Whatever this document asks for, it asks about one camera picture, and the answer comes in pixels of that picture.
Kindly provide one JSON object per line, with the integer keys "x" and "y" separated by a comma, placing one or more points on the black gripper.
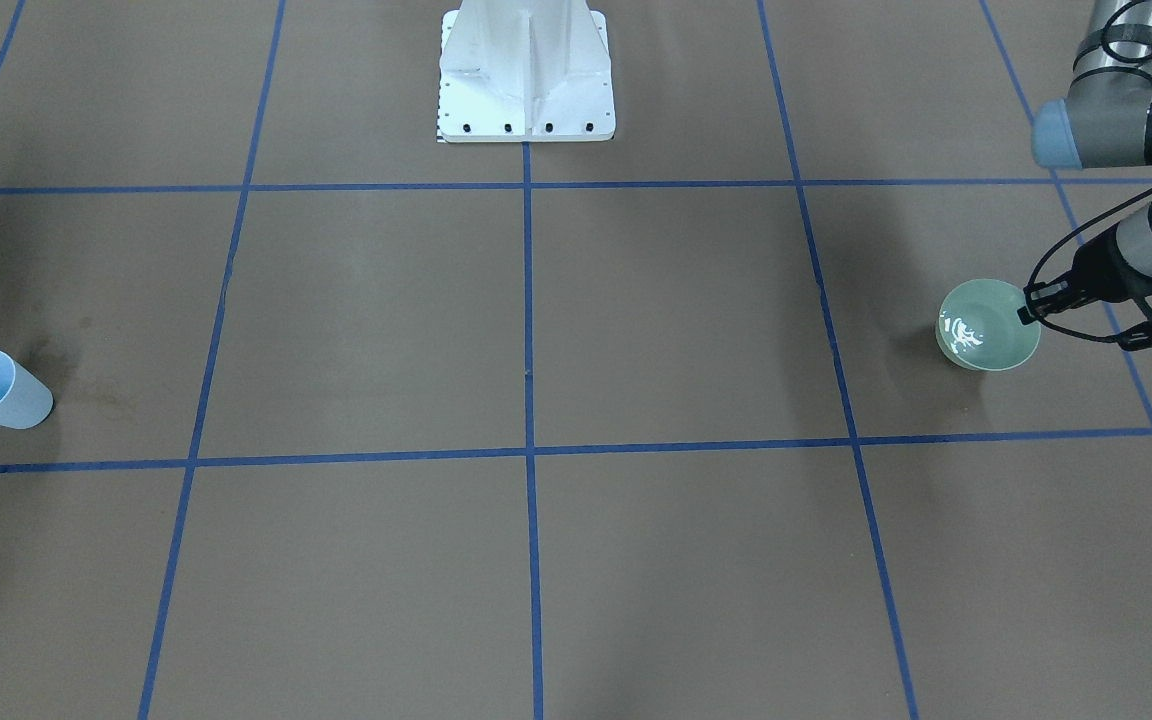
{"x": 1096, "y": 271}

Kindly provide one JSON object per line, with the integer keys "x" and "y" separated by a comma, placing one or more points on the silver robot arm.
{"x": 1104, "y": 120}

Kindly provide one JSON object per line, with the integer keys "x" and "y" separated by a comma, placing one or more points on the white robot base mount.
{"x": 525, "y": 72}

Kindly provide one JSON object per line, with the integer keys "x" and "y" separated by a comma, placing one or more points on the light green ceramic bowl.
{"x": 980, "y": 329}

